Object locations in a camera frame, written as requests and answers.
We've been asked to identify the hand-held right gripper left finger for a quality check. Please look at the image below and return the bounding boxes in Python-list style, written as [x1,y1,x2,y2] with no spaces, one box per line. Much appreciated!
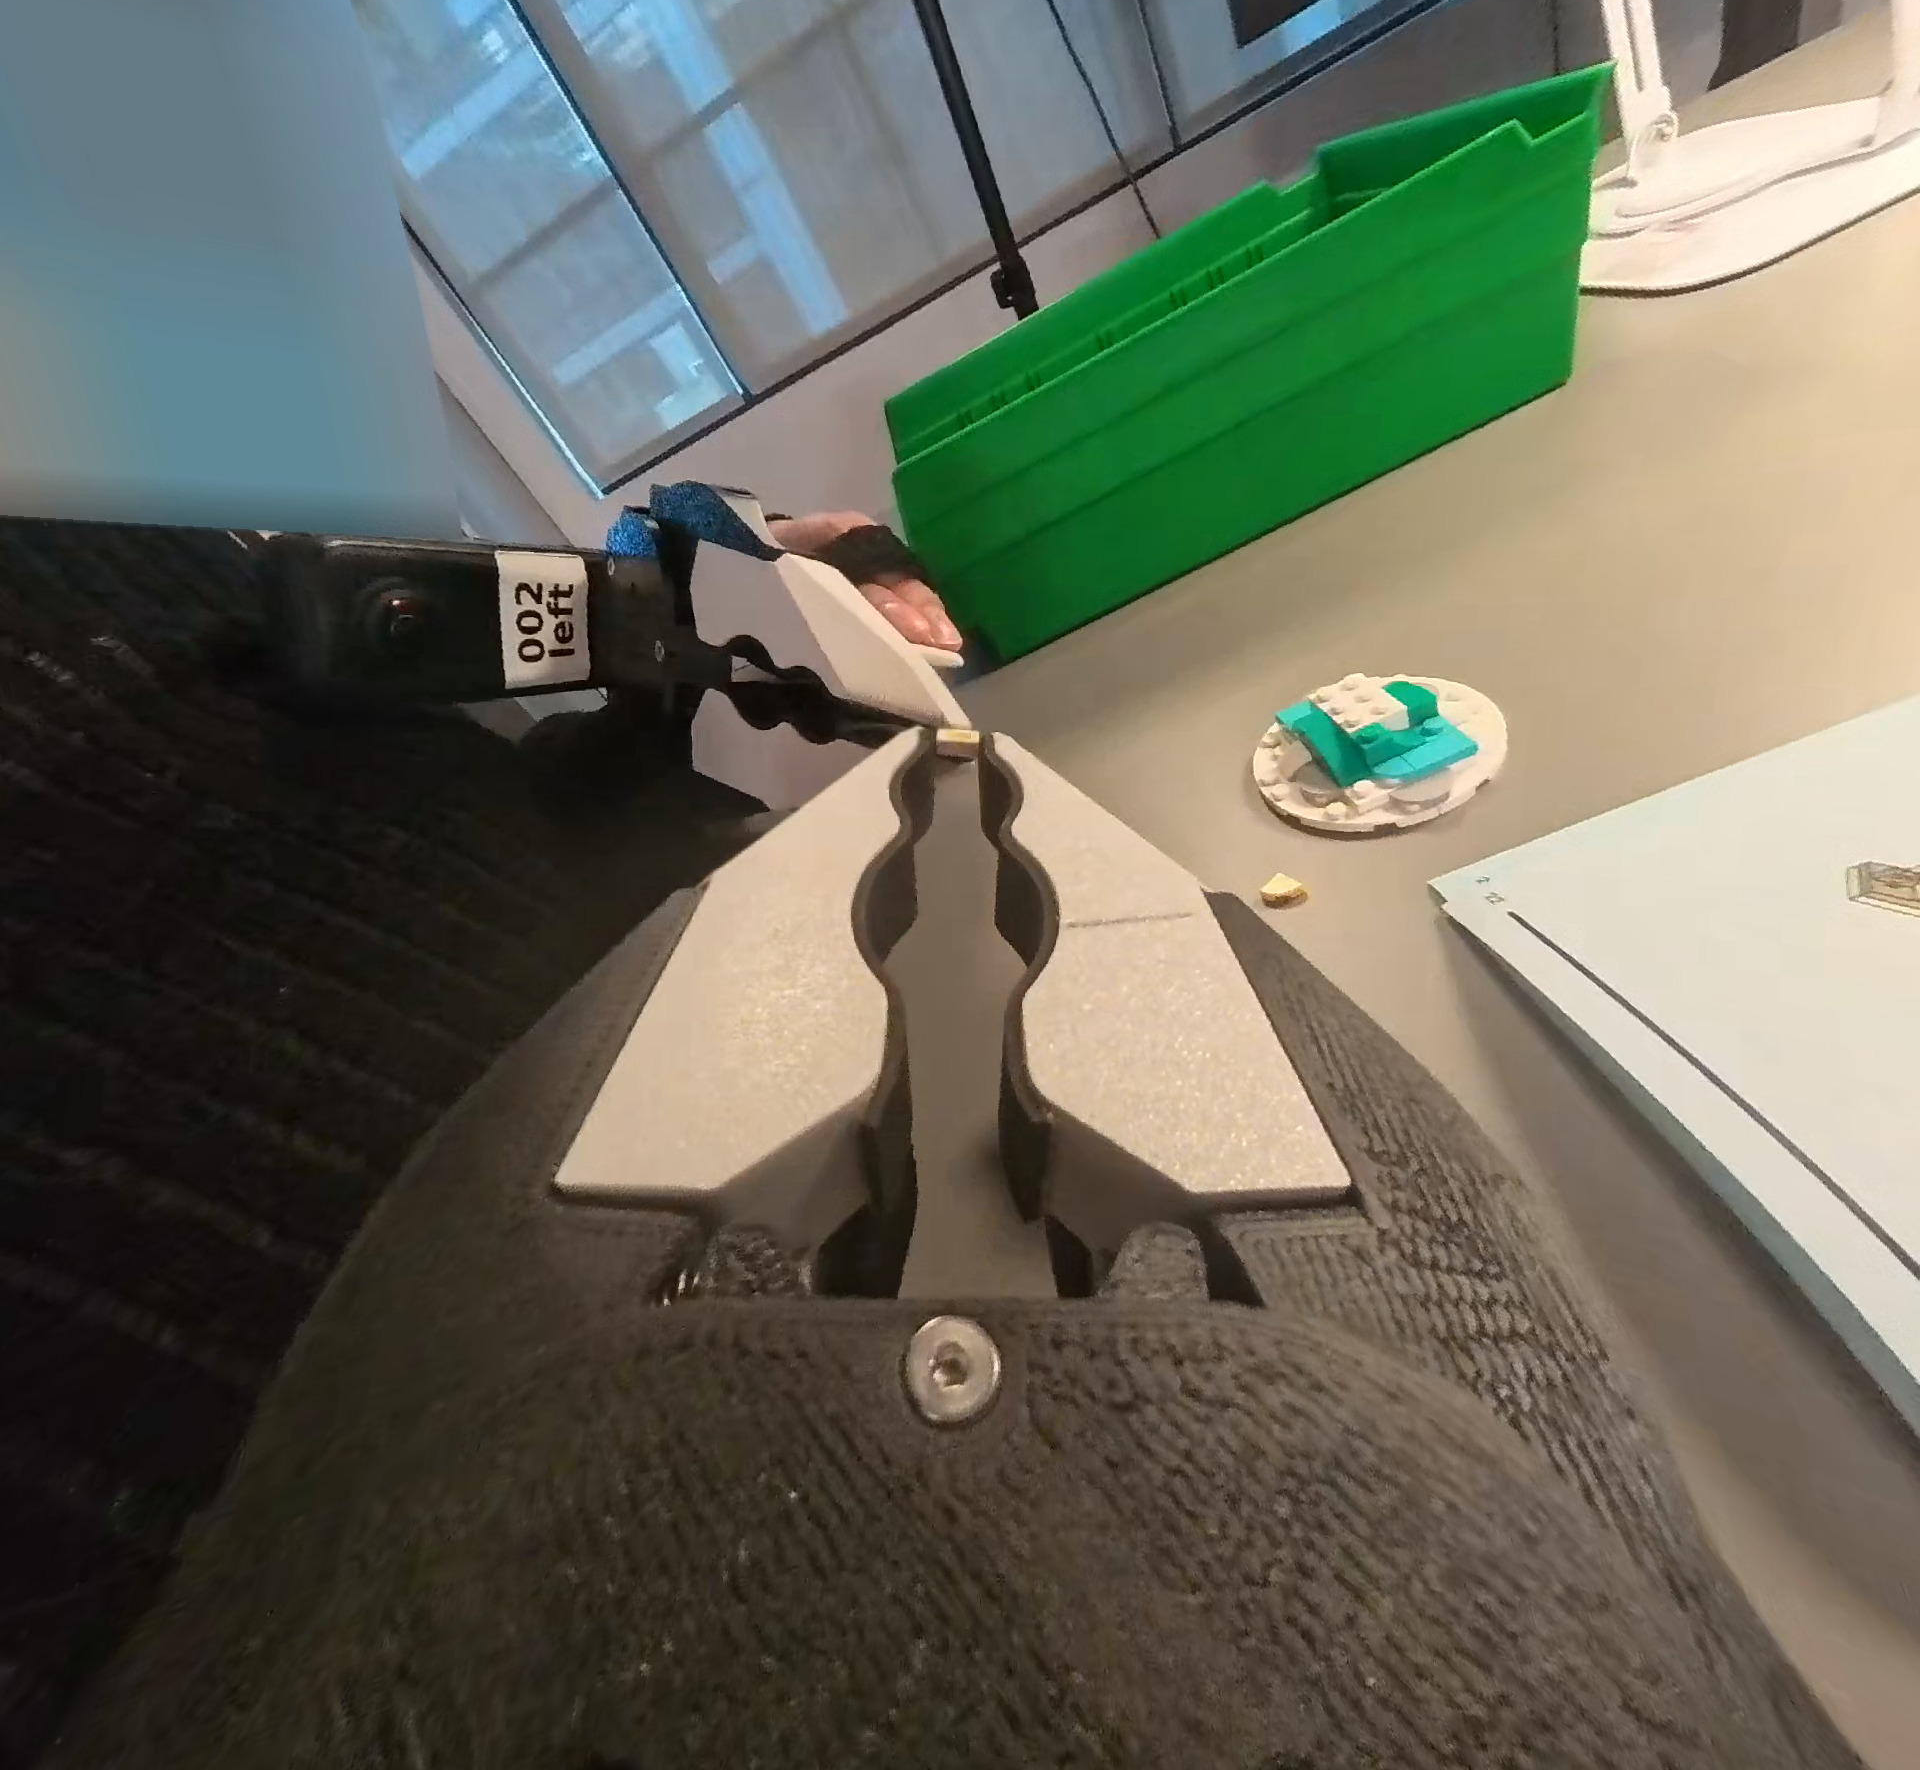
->
[551,729,944,1300]

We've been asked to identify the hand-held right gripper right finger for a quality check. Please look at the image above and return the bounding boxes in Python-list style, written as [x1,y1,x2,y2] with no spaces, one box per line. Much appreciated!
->
[972,730,1357,1300]

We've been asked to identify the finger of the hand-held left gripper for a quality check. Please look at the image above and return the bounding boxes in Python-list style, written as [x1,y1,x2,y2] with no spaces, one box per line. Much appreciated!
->
[695,530,972,734]
[695,659,921,814]

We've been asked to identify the green plastic bin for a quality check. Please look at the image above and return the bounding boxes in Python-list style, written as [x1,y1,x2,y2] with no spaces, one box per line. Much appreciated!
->
[884,59,1619,670]

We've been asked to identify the round white lego base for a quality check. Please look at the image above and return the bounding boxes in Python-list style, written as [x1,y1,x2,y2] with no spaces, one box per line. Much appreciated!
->
[1249,670,1506,838]

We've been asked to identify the open lego instruction booklet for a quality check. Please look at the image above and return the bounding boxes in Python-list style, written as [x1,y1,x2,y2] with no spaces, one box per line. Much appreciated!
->
[1431,698,1920,1434]

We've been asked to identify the person's left hand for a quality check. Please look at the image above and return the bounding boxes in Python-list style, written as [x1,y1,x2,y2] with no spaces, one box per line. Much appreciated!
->
[763,511,964,654]

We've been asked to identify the black knit sweater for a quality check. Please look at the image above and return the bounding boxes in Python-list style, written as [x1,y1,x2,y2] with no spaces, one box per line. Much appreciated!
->
[0,515,782,1770]

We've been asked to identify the large grid window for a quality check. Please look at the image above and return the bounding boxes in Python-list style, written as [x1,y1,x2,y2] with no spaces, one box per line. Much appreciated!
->
[306,0,1488,500]

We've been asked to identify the light stand pole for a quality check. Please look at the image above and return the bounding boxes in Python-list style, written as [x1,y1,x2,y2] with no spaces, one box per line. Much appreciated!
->
[863,0,1048,320]

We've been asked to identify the white desk lamp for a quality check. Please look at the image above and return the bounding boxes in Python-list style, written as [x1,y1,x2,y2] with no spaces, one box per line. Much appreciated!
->
[1439,0,1920,297]

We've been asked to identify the thin black cable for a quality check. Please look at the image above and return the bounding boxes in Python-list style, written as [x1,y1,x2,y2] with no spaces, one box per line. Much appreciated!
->
[975,0,1165,233]

